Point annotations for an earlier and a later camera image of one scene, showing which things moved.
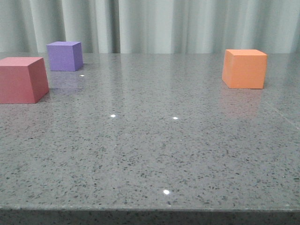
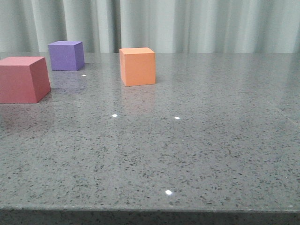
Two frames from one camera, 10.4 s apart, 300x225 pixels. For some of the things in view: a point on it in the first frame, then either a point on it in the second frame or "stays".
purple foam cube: (65, 56) stays
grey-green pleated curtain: (151, 26) stays
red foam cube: (23, 80) stays
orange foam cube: (244, 68) → (138, 66)
